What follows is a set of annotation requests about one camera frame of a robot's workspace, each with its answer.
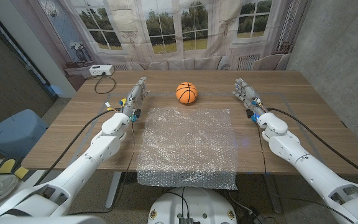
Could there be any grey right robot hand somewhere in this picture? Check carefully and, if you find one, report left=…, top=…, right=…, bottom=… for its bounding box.
left=232, top=78, right=269, bottom=118

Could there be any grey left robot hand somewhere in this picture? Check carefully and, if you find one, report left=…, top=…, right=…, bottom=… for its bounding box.
left=121, top=76, right=151, bottom=118

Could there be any orange mini basketball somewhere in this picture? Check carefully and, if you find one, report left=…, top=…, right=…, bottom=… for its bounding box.
left=175, top=82, right=198, bottom=105

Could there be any clear bubble wrap sheet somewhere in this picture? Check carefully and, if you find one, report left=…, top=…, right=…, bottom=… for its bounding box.
left=136, top=107, right=239, bottom=190

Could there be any white power strip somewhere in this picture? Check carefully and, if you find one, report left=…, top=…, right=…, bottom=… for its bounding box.
left=88, top=64, right=115, bottom=77

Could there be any printed window backdrop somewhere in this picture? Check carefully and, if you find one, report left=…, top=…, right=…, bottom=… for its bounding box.
left=9, top=0, right=312, bottom=93

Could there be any black round floor object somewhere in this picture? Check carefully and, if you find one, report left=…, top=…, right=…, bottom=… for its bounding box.
left=122, top=172, right=139, bottom=185

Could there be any white table leg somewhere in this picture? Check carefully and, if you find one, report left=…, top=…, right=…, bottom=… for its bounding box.
left=105, top=171, right=122, bottom=209

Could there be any grey table leg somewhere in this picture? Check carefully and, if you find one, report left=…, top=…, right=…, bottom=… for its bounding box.
left=264, top=174, right=283, bottom=214

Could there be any black power adapter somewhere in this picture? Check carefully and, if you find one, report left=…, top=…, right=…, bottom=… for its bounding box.
left=239, top=207, right=265, bottom=224

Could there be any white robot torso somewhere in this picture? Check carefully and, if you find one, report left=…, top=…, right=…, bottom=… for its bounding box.
left=147, top=186, right=238, bottom=224

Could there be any blue-grey chair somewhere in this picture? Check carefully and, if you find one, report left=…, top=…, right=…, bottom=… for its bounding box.
left=0, top=108, right=49, bottom=158

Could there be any white floor platform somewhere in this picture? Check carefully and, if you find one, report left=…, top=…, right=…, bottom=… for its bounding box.
left=0, top=158, right=71, bottom=215

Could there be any yellow and black pad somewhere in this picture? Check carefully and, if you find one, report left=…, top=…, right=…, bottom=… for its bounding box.
left=0, top=157, right=30, bottom=182

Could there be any grey sneaker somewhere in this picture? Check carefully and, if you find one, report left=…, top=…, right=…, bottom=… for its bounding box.
left=0, top=182, right=19, bottom=205

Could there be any black power strip cord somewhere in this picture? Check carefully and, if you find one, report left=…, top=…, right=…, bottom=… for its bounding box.
left=93, top=73, right=117, bottom=95

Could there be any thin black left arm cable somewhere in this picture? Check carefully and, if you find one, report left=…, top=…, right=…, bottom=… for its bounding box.
left=68, top=119, right=136, bottom=216

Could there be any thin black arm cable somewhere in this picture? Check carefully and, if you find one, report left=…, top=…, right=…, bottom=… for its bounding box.
left=255, top=121, right=267, bottom=175
left=68, top=119, right=136, bottom=216

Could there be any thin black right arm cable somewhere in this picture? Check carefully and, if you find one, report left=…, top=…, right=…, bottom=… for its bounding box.
left=255, top=121, right=267, bottom=175

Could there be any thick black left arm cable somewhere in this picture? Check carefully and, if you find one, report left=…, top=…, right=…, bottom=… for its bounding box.
left=33, top=108, right=122, bottom=187

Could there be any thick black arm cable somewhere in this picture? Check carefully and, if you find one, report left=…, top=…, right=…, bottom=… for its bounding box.
left=33, top=108, right=122, bottom=187
left=266, top=107, right=358, bottom=184

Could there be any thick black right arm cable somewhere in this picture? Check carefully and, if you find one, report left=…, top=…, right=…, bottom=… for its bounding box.
left=266, top=107, right=358, bottom=184

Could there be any thin black torso cable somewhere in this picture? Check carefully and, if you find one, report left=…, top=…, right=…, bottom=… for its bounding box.
left=166, top=186, right=190, bottom=218

